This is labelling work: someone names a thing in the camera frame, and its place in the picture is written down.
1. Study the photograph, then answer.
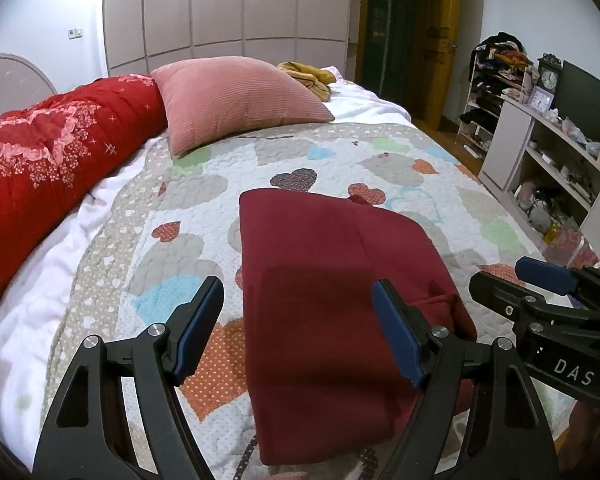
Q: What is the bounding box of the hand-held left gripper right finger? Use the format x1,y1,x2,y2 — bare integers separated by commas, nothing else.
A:
371,280,561,480

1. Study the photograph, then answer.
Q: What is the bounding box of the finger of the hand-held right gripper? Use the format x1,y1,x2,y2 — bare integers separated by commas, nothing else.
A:
515,256,600,313
469,272,600,331

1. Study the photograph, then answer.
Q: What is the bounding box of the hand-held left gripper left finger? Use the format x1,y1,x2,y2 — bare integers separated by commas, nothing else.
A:
31,275,226,480

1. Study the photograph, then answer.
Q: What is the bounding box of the dark red garment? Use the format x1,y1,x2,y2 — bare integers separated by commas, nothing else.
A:
238,189,478,466

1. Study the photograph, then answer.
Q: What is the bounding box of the pile of clothes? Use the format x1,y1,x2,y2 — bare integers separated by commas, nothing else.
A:
472,31,535,78

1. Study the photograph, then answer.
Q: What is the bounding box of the pink plastic bag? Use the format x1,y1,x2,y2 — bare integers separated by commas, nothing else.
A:
545,225,600,268

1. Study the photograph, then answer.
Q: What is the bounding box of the heart patterned quilt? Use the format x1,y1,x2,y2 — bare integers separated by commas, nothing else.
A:
40,122,576,480

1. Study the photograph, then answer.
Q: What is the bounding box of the white low cabinet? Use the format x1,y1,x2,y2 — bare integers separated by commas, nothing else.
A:
480,95,600,271

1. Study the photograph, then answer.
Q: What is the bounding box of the white bed sheet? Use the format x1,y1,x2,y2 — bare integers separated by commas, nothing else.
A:
0,65,413,456

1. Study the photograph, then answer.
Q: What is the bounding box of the white shoe rack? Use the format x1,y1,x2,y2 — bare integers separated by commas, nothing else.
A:
457,45,536,161

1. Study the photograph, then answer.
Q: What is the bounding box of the black television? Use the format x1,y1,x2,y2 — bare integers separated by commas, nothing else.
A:
555,60,600,153

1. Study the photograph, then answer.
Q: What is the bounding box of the dark mantel clock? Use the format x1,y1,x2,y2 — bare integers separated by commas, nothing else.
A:
536,53,563,98

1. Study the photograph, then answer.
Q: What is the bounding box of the red floral duvet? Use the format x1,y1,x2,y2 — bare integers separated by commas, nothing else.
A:
0,74,168,336

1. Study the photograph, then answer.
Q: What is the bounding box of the pink ribbed pillow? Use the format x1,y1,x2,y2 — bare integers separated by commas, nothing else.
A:
150,56,336,157

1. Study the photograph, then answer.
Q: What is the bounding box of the wooden door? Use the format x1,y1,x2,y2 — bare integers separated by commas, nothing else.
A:
355,0,463,133

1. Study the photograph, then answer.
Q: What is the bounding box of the yellow cloth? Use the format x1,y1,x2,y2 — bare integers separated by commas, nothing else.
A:
276,61,337,102

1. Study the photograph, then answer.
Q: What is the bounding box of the rounded pale headboard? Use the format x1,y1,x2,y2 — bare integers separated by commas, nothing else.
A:
0,52,58,133

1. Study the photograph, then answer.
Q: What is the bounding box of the beige wardrobe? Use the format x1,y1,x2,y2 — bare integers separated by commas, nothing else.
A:
102,0,353,78

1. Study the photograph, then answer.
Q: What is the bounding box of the purple picture frame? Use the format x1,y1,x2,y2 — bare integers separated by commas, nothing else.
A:
529,86,556,113

